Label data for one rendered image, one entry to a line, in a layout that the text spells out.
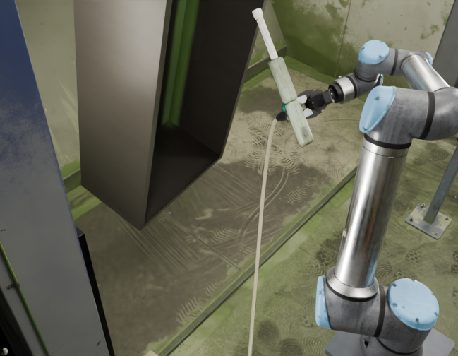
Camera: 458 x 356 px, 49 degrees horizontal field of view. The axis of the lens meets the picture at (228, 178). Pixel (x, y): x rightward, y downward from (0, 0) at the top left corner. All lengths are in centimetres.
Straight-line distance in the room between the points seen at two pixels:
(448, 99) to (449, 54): 220
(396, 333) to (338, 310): 18
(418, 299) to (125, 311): 139
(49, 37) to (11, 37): 218
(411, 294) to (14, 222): 108
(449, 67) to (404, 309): 224
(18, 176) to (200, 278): 172
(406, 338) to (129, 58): 116
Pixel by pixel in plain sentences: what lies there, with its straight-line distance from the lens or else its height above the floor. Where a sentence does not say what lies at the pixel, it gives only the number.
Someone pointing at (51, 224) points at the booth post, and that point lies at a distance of 104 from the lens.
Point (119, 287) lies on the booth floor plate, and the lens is 254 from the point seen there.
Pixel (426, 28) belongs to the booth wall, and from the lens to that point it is 349.
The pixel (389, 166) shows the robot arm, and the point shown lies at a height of 131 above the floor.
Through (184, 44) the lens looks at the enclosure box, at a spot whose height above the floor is 100.
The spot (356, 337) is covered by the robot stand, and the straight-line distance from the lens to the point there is 176.
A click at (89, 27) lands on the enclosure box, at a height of 136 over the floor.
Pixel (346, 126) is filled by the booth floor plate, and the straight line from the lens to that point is 353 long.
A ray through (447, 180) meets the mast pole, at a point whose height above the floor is 34.
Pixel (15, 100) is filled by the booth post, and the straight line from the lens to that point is 86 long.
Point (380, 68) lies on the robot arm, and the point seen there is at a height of 124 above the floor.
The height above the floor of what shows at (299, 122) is 108.
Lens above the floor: 212
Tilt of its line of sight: 44 degrees down
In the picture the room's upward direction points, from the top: 3 degrees clockwise
